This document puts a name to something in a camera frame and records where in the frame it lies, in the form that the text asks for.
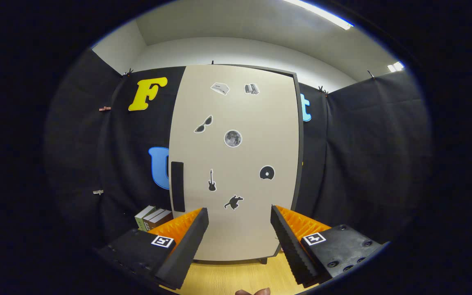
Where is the long ceiling light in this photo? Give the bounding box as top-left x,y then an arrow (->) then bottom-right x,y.
281,0 -> 354,30

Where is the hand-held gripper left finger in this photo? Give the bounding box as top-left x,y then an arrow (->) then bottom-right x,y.
97,207 -> 210,290

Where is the black door handle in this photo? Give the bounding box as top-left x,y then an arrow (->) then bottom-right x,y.
171,161 -> 186,213

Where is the black backdrop cloth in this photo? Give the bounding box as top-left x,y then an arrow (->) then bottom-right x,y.
43,49 -> 432,246

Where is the beige cabinet door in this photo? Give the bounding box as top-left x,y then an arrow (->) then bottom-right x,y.
168,64 -> 300,262

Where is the grey cabinet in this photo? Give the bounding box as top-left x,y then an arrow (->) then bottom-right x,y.
191,64 -> 304,265

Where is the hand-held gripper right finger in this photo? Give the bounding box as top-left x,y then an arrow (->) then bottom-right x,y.
270,205 -> 384,287

